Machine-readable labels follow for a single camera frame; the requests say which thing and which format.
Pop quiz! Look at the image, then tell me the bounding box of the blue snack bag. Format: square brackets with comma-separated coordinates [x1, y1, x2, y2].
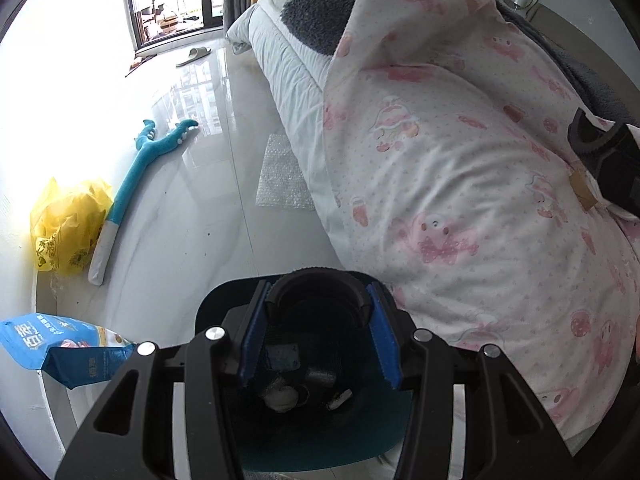
[0, 312, 138, 391]

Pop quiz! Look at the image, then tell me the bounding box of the yellow plastic bag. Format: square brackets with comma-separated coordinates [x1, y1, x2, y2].
[30, 177, 115, 277]

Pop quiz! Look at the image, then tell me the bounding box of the pale green slipper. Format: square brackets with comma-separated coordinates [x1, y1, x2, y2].
[175, 46, 212, 67]

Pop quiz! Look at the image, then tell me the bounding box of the grey fleece blanket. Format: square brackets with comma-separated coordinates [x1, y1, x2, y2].
[281, 0, 640, 128]

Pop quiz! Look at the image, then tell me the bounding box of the grey padded headboard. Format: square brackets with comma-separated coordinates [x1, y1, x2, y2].
[532, 2, 640, 96]

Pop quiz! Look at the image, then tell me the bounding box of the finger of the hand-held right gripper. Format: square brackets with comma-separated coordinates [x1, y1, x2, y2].
[567, 106, 628, 158]

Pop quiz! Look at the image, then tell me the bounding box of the black waste bin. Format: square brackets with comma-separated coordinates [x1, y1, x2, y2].
[196, 267, 418, 480]

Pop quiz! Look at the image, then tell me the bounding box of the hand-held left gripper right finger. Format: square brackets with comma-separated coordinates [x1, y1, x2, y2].
[366, 282, 576, 480]

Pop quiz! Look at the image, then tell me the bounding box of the brown paper scrap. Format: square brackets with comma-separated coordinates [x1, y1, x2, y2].
[570, 162, 598, 209]

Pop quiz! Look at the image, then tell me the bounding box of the pink printed quilt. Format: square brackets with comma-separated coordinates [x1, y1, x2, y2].
[320, 0, 640, 446]

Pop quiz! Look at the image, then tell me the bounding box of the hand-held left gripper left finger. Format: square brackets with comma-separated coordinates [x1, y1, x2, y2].
[54, 280, 273, 480]

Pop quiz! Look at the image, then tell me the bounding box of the bubble wrap sheet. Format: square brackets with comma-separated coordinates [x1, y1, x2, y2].
[255, 132, 317, 211]

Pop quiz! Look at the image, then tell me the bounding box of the small blue packet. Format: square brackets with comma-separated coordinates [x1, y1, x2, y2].
[262, 342, 301, 376]

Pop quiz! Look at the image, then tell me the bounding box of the white bed mattress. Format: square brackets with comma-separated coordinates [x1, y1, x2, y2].
[225, 0, 346, 226]

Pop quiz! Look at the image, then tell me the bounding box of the blue plush toy stick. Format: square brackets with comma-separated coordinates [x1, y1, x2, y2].
[87, 119, 200, 287]

